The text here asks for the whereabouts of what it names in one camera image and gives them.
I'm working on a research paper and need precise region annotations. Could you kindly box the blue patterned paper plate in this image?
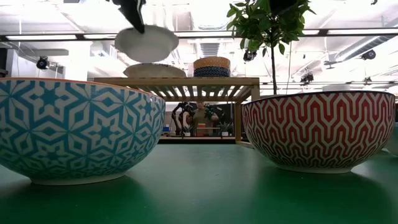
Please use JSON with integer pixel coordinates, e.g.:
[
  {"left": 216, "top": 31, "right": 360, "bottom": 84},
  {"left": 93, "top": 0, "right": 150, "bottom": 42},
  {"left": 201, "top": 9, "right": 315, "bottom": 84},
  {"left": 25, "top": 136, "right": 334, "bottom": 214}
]
[
  {"left": 114, "top": 24, "right": 180, "bottom": 63},
  {"left": 123, "top": 63, "right": 187, "bottom": 78}
]

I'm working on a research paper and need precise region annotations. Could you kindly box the bowl yellow outside blue inside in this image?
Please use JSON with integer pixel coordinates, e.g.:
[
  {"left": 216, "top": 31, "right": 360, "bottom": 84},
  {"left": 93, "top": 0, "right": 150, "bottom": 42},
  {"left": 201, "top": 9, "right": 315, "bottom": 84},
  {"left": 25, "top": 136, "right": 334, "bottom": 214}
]
[{"left": 193, "top": 56, "right": 231, "bottom": 70}]

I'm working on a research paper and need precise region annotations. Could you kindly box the bowl red outside striped inside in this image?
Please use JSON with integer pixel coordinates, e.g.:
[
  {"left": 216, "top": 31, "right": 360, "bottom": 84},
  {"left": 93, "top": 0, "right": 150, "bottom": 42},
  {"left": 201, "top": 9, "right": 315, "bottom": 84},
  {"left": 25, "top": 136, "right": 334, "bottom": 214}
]
[{"left": 241, "top": 90, "right": 397, "bottom": 174}]

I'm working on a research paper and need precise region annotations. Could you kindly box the slatted wooden shelf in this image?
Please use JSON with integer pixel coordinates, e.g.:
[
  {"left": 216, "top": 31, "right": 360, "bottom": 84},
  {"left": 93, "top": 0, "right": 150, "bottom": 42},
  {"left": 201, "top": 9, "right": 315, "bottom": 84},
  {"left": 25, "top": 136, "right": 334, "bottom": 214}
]
[{"left": 93, "top": 77, "right": 261, "bottom": 147}]

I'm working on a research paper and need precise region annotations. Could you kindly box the person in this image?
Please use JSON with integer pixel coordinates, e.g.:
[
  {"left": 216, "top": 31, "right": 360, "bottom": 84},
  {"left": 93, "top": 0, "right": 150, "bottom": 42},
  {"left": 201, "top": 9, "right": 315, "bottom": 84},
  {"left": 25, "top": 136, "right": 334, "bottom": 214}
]
[{"left": 185, "top": 101, "right": 220, "bottom": 137}]

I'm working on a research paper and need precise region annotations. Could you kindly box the green leafy plant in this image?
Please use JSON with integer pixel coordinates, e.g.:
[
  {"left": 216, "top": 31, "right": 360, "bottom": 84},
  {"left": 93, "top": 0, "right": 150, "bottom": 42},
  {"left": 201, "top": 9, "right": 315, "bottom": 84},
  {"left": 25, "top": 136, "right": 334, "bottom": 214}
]
[{"left": 226, "top": 0, "right": 317, "bottom": 96}]

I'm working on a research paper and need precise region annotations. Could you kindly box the bowl teal outside orange inside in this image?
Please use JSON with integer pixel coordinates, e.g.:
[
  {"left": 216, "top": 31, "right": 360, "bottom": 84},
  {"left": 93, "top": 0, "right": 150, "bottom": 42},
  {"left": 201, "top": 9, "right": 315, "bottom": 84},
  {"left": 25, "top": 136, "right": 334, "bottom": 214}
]
[{"left": 0, "top": 77, "right": 167, "bottom": 187}]

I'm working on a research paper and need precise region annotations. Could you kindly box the background table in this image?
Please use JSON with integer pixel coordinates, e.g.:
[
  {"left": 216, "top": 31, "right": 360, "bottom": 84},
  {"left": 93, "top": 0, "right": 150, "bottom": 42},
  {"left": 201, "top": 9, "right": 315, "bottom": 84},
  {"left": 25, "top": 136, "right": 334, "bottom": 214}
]
[{"left": 158, "top": 136, "right": 237, "bottom": 144}]

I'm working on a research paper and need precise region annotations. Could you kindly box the green table mat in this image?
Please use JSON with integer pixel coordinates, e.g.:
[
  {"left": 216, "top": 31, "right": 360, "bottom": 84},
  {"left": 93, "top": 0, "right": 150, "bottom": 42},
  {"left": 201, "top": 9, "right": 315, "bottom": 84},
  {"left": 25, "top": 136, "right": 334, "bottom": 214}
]
[{"left": 0, "top": 124, "right": 398, "bottom": 224}]

